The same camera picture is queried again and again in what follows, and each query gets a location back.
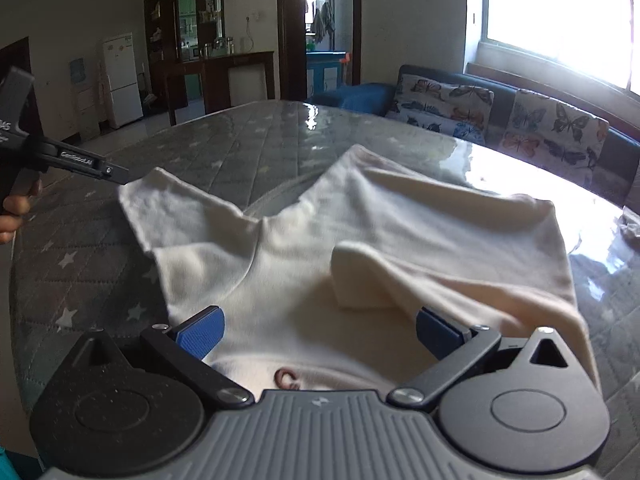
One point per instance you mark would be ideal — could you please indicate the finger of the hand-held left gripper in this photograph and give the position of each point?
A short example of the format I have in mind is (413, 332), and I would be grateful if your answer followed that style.
(85, 164)

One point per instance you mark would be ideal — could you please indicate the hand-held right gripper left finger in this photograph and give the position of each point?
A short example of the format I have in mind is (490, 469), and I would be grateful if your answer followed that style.
(200, 332)

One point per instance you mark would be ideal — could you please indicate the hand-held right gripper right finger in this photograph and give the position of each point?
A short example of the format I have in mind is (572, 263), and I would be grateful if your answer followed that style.
(440, 332)

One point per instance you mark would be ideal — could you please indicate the cream shirt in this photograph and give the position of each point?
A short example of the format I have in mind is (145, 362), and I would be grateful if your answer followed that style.
(300, 260)

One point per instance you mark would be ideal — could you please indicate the hanging grey clothes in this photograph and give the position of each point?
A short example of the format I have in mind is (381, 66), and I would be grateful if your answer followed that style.
(324, 22)

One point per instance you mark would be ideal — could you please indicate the person's left hand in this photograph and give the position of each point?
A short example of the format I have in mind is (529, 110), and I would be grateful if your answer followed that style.
(15, 210)

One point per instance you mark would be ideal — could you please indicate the water dispenser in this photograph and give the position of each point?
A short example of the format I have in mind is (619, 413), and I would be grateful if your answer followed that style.
(82, 95)

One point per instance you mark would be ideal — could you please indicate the white fridge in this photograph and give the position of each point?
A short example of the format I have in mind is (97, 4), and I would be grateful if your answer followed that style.
(122, 85)

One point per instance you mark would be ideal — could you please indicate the dark wooden sideboard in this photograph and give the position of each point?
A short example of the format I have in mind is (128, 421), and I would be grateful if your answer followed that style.
(215, 72)

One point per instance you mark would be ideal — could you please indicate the dark wooden shelf cabinet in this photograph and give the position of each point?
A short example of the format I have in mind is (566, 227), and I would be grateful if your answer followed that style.
(167, 25)

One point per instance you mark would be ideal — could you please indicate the white panel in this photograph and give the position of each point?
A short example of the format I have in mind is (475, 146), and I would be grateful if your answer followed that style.
(238, 82)

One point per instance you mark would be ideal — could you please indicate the white plastic bag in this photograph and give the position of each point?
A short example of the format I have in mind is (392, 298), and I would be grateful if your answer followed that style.
(631, 227)

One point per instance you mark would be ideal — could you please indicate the butterfly print cushion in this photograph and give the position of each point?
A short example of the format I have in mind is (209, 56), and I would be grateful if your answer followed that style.
(555, 130)
(440, 105)

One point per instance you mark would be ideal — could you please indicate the blue sofa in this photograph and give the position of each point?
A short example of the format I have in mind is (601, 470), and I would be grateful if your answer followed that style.
(360, 92)

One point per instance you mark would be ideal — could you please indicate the blue cabinet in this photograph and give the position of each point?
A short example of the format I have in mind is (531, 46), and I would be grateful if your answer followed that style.
(325, 75)

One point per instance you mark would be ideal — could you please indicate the window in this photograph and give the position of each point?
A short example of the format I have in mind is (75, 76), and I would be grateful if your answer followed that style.
(560, 10)

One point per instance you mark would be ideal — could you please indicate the white wall socket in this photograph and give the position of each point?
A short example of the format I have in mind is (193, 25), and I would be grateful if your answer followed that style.
(253, 16)

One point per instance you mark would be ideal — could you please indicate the dark wooden door frame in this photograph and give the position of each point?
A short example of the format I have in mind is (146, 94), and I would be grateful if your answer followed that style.
(290, 35)

